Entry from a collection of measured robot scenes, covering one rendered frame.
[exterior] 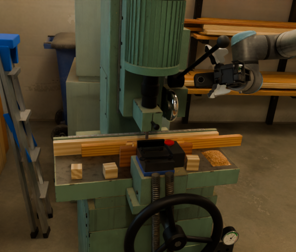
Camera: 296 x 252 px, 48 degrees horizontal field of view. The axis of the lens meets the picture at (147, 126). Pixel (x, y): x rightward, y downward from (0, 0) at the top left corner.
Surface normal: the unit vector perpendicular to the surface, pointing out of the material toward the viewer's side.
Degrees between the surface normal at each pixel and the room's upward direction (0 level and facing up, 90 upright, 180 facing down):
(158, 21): 90
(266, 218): 0
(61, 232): 0
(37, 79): 90
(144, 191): 90
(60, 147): 90
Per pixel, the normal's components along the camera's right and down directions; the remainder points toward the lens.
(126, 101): 0.26, 0.41
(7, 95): 0.03, 0.41
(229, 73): -0.57, 0.01
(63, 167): 0.07, -0.91
